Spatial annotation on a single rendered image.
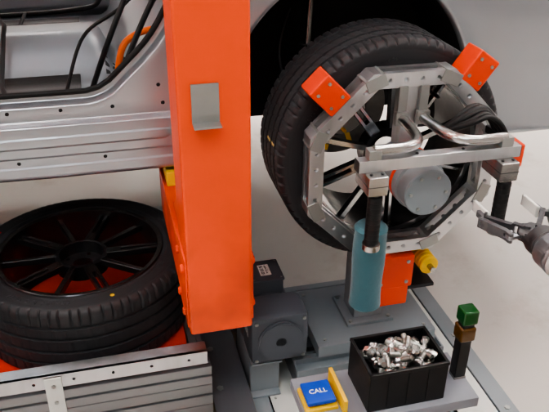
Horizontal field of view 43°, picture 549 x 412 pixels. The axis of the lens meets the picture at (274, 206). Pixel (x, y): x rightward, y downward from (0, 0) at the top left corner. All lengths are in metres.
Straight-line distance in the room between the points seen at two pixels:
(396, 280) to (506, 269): 1.12
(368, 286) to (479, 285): 1.15
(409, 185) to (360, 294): 0.35
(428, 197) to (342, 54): 0.43
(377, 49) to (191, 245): 0.69
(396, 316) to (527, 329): 0.63
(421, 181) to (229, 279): 0.53
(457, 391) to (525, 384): 0.79
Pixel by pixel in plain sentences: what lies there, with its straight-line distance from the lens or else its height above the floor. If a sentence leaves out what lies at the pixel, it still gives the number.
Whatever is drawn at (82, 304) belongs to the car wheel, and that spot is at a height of 0.50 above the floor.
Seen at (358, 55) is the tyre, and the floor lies 1.14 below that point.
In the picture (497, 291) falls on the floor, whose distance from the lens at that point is 2.97.
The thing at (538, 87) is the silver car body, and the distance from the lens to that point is 2.47.
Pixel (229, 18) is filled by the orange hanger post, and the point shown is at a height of 1.32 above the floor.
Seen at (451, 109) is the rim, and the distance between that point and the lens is 2.12.
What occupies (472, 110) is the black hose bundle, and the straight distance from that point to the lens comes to 1.81.
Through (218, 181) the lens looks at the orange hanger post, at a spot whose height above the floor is 0.95.
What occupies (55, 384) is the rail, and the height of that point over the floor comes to 0.37.
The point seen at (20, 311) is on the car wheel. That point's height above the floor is 0.50.
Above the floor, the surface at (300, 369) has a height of 0.15.
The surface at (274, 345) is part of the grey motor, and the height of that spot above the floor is 0.31.
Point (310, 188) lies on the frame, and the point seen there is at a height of 0.82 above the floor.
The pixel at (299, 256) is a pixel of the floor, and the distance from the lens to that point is 3.03.
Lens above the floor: 1.67
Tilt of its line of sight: 29 degrees down
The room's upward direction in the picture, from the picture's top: 1 degrees clockwise
